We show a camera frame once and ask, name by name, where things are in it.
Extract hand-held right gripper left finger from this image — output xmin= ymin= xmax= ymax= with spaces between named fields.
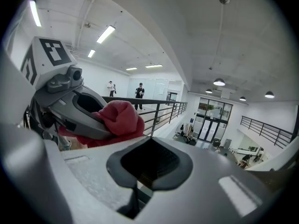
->
xmin=44 ymin=136 xmax=154 ymax=224

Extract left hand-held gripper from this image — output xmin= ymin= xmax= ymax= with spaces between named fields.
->
xmin=20 ymin=36 xmax=113 ymax=140

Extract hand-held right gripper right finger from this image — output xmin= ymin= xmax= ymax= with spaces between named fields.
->
xmin=137 ymin=136 xmax=273 ymax=224

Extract pink cloth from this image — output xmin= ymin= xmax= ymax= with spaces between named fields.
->
xmin=57 ymin=100 xmax=145 ymax=149

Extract dark wooden handrail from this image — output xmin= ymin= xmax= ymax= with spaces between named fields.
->
xmin=102 ymin=96 xmax=189 ymax=137

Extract black metal balcony railing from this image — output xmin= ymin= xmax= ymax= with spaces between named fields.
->
xmin=240 ymin=115 xmax=294 ymax=149

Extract frosted glass partition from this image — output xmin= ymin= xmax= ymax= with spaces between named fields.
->
xmin=127 ymin=78 xmax=183 ymax=100

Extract white coats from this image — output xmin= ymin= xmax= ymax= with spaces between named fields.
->
xmin=179 ymin=122 xmax=195 ymax=140

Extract person's white shirt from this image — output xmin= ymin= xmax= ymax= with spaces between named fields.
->
xmin=0 ymin=38 xmax=37 ymax=126

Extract white staircase balustrade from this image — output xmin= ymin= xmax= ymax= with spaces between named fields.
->
xmin=245 ymin=136 xmax=299 ymax=172

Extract glass entrance doors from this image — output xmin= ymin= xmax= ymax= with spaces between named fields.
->
xmin=193 ymin=96 xmax=234 ymax=141

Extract group of ceiling tube lights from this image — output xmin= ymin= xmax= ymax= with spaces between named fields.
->
xmin=29 ymin=0 xmax=164 ymax=71

